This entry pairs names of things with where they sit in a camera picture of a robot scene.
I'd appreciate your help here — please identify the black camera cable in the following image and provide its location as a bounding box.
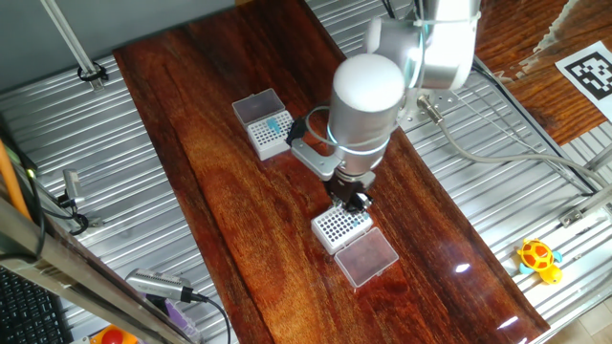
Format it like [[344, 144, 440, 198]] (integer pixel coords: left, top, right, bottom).
[[184, 286, 233, 344]]

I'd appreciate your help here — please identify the black rod clamp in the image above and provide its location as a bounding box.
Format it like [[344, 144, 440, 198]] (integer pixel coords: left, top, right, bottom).
[[76, 60, 110, 83]]

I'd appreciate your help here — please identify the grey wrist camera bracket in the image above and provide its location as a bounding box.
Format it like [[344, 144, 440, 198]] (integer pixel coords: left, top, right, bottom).
[[290, 138, 344, 182]]

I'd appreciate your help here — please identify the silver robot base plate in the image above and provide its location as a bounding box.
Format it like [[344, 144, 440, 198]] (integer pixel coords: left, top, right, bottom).
[[396, 66, 460, 133]]

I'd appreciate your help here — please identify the glossy wooden board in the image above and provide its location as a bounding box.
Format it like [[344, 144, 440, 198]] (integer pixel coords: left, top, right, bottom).
[[113, 0, 551, 344]]

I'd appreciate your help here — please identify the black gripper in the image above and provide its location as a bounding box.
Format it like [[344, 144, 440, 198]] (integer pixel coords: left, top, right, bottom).
[[323, 174, 378, 215]]

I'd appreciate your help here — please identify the black keyboard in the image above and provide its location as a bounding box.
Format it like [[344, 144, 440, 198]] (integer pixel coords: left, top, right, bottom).
[[0, 265, 76, 344]]

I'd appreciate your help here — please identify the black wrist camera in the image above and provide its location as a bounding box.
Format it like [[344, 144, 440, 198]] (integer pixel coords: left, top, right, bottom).
[[285, 117, 311, 148]]

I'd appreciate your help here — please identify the aluminium rod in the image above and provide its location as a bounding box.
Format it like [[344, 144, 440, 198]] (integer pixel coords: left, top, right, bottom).
[[38, 0, 104, 92]]

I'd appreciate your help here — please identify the black hanging cable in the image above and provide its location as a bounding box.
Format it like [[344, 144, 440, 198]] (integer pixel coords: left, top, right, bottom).
[[0, 169, 47, 263]]

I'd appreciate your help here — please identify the aluminium frame beam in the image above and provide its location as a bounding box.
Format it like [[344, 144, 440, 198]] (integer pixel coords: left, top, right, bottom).
[[0, 195, 202, 344]]

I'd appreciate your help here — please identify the orange pole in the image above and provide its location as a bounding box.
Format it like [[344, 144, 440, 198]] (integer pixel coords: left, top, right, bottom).
[[0, 138, 33, 221]]

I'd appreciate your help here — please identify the grey cable with metal connector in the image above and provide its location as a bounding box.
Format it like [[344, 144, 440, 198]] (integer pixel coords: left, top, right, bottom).
[[416, 94, 612, 190]]

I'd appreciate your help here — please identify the purple pipette tip box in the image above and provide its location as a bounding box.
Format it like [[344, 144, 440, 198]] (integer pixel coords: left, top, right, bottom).
[[162, 298, 202, 343]]

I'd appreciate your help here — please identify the white paper marker sheet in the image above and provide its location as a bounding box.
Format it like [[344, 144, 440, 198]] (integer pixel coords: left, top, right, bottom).
[[554, 40, 612, 123]]

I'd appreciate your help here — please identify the white hinged pipette tip box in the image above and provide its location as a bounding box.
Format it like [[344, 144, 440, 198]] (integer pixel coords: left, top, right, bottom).
[[310, 203, 401, 290], [231, 88, 296, 162]]

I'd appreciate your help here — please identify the aluminium profile bar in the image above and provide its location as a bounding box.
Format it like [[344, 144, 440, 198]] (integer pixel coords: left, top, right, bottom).
[[583, 142, 612, 172]]

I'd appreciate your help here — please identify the yellow orange turtle toy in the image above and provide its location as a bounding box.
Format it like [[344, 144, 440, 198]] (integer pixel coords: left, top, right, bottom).
[[516, 237, 564, 286]]

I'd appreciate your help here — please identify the aluminium profile bracket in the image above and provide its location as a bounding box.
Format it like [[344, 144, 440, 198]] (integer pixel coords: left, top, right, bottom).
[[558, 184, 612, 228]]

